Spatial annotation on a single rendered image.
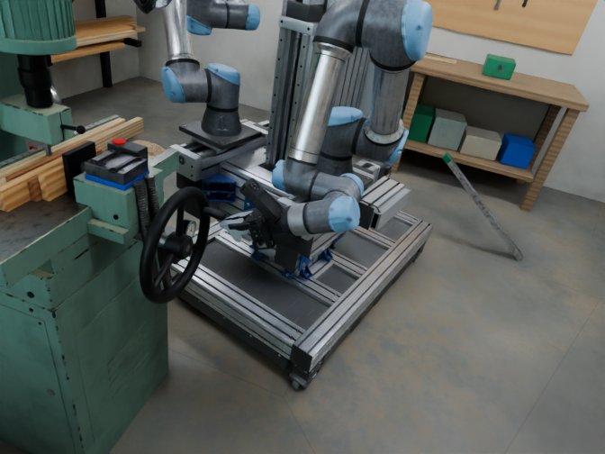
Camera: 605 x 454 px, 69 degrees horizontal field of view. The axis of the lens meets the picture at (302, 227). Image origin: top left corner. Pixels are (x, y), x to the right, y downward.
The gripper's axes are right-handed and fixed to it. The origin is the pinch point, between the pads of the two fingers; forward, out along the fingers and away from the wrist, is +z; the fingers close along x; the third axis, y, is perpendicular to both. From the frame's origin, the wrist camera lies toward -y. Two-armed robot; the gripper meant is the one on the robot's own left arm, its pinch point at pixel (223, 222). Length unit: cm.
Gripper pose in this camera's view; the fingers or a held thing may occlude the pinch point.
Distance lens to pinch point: 112.8
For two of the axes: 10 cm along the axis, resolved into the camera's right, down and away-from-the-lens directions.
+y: 3.2, 8.6, 4.0
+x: 3.7, -5.0, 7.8
